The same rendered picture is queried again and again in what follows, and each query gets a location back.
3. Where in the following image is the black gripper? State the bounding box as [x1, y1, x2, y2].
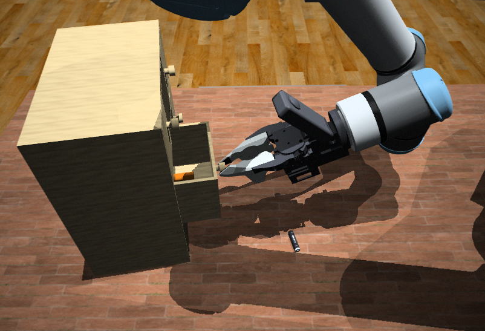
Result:
[217, 109, 351, 184]

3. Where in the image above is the black battery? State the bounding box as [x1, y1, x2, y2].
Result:
[288, 230, 300, 252]

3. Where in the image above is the orange aa battery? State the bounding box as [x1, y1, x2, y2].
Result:
[174, 172, 194, 182]

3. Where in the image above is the beige wooden drawer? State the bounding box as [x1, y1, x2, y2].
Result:
[159, 29, 175, 116]
[169, 83, 183, 123]
[160, 76, 180, 178]

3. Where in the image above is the wooden chest of drawers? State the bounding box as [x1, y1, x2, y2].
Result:
[17, 20, 190, 276]

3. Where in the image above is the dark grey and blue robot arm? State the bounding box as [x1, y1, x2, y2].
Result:
[150, 0, 453, 154]

